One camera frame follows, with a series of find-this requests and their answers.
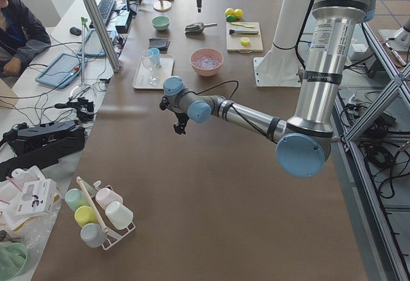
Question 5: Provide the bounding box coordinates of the metal ice scoop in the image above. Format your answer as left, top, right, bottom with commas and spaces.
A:
184, 22, 218, 35

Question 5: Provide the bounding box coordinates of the pile of clear ice cubes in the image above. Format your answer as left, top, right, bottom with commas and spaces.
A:
193, 56, 221, 70

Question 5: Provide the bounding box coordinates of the wooden cup tree stand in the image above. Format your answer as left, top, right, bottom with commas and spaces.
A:
153, 0, 172, 12

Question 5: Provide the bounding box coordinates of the light blue cup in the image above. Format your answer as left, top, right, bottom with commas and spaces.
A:
149, 47, 160, 66

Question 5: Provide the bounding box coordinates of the pastel pink cup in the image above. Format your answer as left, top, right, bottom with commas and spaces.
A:
95, 188, 123, 210

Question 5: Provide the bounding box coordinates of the white cup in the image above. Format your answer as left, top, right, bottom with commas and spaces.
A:
105, 201, 134, 230

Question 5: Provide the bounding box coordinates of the pastel green cup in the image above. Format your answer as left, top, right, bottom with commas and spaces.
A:
64, 188, 88, 212

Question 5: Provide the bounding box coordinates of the pastel yellow cup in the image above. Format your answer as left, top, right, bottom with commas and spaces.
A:
74, 205, 98, 227

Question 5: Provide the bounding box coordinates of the pastel grey cup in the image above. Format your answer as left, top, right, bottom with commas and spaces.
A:
80, 223, 107, 248

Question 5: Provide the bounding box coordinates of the green lime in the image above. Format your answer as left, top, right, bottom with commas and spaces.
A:
225, 15, 236, 22

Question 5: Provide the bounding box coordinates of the whole yellow lemon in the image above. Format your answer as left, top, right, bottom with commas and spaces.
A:
234, 8, 243, 19

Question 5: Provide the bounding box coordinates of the green bowl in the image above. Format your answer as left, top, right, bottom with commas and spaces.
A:
151, 15, 170, 31

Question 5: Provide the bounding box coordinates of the steel muddler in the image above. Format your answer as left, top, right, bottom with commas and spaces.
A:
229, 29, 259, 35

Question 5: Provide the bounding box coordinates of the cream serving tray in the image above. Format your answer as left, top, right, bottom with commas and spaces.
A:
133, 54, 174, 90

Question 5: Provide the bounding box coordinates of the pink bowl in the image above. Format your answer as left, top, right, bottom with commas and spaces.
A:
190, 48, 224, 77

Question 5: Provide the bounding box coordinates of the yellow plastic knife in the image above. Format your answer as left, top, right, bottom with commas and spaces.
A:
231, 22, 255, 28

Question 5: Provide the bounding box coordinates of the bamboo cutting board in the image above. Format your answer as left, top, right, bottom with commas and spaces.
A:
226, 22, 263, 53

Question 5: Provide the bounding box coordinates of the grey folded cloth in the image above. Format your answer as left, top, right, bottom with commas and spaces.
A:
149, 38, 170, 51

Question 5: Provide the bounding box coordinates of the clear wine glass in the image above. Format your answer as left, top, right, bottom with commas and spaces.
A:
142, 49, 159, 86

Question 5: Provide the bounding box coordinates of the lemon half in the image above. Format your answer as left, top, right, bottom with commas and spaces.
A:
240, 37, 250, 46

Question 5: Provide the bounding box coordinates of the black keyboard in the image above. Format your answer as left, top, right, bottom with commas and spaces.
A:
97, 0, 117, 26

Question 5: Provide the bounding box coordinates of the blue teach pendant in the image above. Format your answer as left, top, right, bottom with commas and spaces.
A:
35, 53, 81, 89
77, 29, 117, 58

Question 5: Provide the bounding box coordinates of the computer mouse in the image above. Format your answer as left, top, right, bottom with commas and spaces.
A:
69, 27, 82, 36

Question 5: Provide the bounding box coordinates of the white product box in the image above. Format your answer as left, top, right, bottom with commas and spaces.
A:
16, 179, 57, 216

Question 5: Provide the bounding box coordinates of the seated person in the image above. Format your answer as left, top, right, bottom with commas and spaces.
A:
1, 0, 51, 77

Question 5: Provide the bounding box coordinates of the white wire cup rack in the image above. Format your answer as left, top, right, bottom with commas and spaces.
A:
83, 179, 136, 250

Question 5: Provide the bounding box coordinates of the wooden rack handle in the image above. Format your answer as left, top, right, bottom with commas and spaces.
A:
76, 176, 108, 234

